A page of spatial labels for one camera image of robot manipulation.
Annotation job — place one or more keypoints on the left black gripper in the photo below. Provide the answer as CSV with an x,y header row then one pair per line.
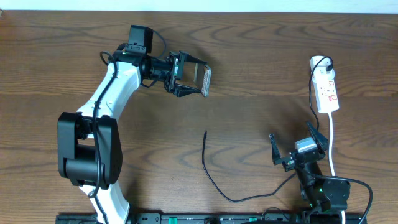
x,y
180,89

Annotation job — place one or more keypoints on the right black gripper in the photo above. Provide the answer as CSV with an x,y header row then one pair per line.
x,y
321,140

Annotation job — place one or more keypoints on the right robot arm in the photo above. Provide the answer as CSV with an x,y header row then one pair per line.
x,y
327,196

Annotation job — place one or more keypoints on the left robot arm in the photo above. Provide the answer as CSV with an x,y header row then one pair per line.
x,y
89,147

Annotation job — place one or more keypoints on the white charger plug adapter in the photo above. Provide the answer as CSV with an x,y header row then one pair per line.
x,y
326,71

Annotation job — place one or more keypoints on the white power strip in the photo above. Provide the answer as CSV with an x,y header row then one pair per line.
x,y
325,89

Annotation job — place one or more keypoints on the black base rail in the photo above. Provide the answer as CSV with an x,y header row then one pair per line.
x,y
156,218

